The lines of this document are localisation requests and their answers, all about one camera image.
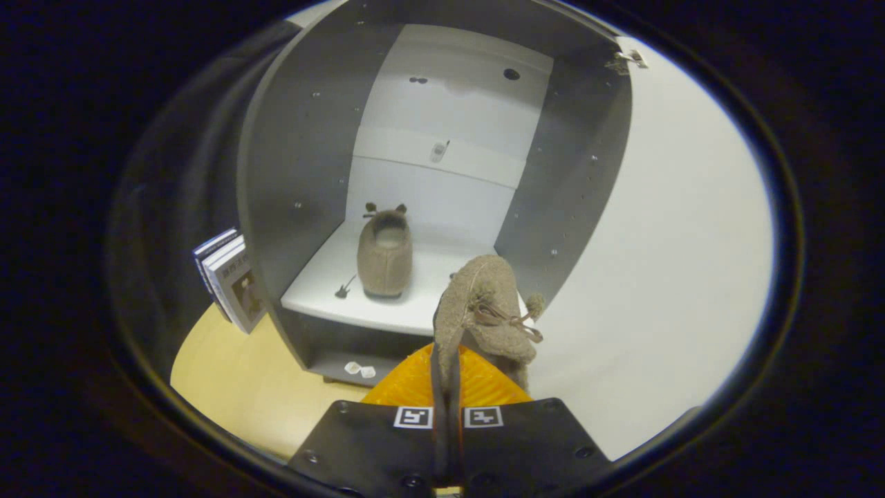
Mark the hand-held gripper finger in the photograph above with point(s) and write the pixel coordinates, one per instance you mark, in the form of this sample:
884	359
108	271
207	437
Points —
455	449
438	449

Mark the brown plush shoe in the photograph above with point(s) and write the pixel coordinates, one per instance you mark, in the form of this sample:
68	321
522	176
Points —
484	290
384	263

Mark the white shoe cabinet door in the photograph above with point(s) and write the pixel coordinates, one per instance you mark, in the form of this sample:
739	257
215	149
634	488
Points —
657	242

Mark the grey shoe cabinet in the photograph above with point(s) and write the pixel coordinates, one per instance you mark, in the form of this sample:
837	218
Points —
304	152

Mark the stack of books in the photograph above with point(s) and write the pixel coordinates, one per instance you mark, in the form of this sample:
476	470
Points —
231	283

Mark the black backdrop cloth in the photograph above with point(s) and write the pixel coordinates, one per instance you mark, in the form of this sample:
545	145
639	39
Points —
173	173

